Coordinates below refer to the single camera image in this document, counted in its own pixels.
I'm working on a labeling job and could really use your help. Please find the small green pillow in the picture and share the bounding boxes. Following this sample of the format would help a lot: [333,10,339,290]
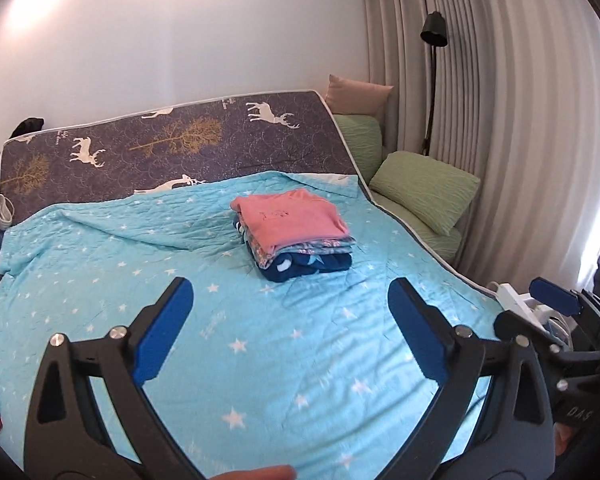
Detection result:
[332,114,385,181]

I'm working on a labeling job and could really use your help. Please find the light blue star blanket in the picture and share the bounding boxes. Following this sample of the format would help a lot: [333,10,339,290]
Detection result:
[0,171,503,480]

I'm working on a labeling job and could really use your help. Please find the pink sweater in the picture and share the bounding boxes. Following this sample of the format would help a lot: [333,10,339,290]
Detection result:
[230,190,351,257]

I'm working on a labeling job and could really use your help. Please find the white pleated curtain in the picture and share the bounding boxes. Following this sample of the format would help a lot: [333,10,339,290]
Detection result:
[360,0,600,296]

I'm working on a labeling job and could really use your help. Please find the folded floral cloth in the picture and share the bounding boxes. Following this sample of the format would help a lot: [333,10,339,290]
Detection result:
[237,220,356,268]

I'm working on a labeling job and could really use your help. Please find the person's pink clothing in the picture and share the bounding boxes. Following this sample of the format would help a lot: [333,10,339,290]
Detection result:
[555,422,581,456]

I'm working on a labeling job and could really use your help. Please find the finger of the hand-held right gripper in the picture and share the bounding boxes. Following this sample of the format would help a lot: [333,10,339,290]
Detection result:
[494,310,581,361]
[529,276,600,333]

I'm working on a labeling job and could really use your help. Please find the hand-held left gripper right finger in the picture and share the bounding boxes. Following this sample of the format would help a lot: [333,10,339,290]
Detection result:
[387,277,556,480]

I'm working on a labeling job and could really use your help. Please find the folded navy moon print cloth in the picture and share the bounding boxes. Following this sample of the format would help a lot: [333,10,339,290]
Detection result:
[237,220,353,283]

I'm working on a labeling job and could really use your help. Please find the person's left hand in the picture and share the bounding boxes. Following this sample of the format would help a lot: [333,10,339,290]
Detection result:
[215,465,298,480]

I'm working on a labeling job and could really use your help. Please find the pink pillow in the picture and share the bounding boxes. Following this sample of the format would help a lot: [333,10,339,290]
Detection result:
[325,74,395,117]

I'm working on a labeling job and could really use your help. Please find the large green pillow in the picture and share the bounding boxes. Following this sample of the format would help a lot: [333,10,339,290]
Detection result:
[369,150,482,237]

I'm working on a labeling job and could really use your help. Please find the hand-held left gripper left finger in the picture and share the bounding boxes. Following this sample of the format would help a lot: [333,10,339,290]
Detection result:
[24,276,216,480]

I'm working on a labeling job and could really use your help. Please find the black floor lamp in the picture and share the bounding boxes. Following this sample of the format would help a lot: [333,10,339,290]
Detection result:
[420,11,449,157]

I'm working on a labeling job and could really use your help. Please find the deer print mattress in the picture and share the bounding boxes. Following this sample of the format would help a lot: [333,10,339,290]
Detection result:
[0,89,501,306]

